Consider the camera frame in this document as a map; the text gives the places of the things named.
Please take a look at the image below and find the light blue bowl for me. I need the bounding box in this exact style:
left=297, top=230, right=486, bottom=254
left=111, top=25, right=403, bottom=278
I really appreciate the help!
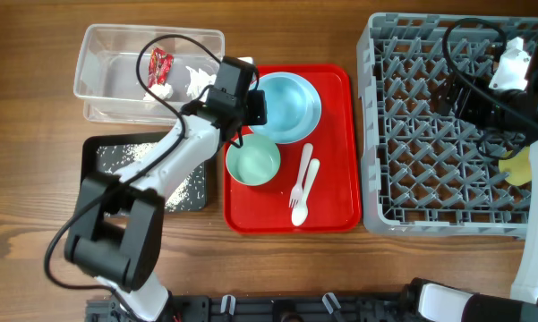
left=250, top=74, right=317, bottom=140

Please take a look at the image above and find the light blue plate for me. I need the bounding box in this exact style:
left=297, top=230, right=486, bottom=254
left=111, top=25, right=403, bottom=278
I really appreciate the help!
left=245, top=71, right=323, bottom=145

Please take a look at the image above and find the green bowl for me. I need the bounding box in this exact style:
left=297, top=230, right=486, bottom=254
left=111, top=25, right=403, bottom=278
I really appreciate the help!
left=226, top=133, right=281, bottom=186

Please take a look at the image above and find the white tissue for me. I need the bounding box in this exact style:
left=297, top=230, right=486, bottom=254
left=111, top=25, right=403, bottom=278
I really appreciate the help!
left=186, top=66, right=217, bottom=99

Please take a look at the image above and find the yellow plastic cup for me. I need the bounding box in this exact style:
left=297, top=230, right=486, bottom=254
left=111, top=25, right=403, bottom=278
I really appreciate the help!
left=498, top=147, right=532, bottom=186

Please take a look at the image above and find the white plastic fork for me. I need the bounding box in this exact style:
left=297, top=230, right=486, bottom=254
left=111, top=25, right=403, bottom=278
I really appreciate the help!
left=289, top=143, right=313, bottom=208

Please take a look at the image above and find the small white tissue ball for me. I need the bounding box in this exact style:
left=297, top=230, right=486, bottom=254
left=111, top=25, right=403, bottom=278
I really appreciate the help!
left=143, top=83, right=173, bottom=101

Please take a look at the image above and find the red snack wrapper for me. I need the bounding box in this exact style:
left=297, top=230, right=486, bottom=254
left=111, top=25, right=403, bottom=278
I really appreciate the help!
left=148, top=47, right=174, bottom=87

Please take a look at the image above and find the white rice pile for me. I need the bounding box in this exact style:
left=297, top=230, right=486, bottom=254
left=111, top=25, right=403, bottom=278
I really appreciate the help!
left=95, top=142, right=207, bottom=213

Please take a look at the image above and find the white plastic spoon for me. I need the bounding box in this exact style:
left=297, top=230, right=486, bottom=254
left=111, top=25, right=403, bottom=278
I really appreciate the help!
left=292, top=158, right=320, bottom=226

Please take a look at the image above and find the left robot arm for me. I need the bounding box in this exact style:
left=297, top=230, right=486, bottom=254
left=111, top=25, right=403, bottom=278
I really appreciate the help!
left=64, top=56, right=266, bottom=321

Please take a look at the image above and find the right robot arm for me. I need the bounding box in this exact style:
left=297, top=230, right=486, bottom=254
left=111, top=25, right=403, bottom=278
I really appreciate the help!
left=398, top=31, right=538, bottom=321

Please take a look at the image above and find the grey dishwasher rack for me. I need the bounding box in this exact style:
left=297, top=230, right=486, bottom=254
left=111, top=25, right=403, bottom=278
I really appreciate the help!
left=357, top=13, right=532, bottom=238

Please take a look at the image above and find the clear plastic waste bin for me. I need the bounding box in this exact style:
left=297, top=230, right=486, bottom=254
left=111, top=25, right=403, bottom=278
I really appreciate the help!
left=73, top=24, right=225, bottom=126

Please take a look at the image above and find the black food waste tray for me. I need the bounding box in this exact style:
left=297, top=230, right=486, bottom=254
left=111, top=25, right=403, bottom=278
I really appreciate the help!
left=80, top=131, right=208, bottom=214

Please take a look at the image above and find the red serving tray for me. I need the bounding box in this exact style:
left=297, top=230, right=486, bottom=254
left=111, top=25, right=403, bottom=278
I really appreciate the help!
left=223, top=64, right=362, bottom=234

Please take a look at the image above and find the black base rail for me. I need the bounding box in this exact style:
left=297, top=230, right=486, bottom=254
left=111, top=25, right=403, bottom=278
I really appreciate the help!
left=84, top=292, right=413, bottom=322

